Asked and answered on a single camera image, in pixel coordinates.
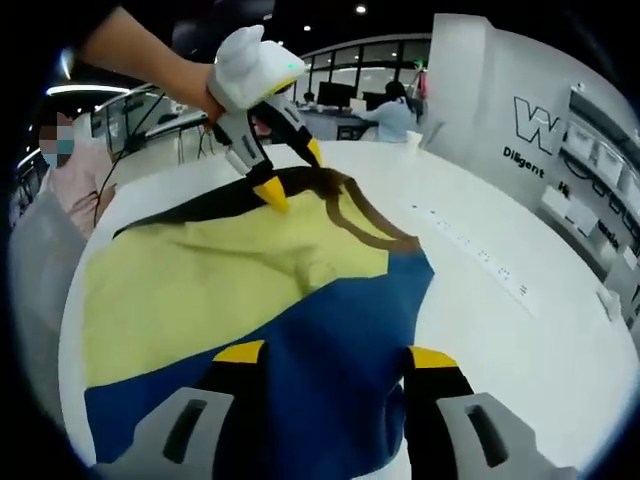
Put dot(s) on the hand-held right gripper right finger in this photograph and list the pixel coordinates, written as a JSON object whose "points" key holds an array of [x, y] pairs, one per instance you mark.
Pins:
{"points": [[450, 430]]}

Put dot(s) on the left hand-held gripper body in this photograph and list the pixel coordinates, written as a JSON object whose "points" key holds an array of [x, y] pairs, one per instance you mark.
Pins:
{"points": [[250, 70]]}

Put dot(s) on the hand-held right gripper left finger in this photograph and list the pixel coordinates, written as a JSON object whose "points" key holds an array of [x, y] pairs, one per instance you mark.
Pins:
{"points": [[210, 430]]}

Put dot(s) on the yellow blue black garment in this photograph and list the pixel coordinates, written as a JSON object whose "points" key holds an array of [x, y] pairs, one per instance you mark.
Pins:
{"points": [[200, 280]]}

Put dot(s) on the person's left hand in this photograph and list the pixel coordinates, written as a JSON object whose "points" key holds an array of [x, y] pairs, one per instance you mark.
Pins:
{"points": [[205, 97]]}

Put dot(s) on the white office counter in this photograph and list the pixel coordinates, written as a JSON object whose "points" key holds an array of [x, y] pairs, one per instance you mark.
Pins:
{"points": [[325, 122]]}

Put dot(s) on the black desk monitor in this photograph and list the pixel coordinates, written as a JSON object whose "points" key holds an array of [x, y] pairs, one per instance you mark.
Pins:
{"points": [[336, 95], [374, 100]]}

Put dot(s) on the white paper cup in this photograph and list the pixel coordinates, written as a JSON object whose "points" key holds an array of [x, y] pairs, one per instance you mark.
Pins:
{"points": [[413, 140]]}

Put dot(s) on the pink hanging item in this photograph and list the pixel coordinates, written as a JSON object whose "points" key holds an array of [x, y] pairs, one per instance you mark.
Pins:
{"points": [[422, 82]]}

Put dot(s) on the grey mesh chair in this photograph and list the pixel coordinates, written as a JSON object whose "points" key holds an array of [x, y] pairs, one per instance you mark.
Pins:
{"points": [[45, 280]]}

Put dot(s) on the grey metal shelving rack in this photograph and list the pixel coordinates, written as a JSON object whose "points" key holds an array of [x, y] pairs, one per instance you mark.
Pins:
{"points": [[600, 150]]}

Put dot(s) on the group of white storage bins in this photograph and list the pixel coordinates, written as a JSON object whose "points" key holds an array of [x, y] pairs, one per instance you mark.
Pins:
{"points": [[607, 160]]}

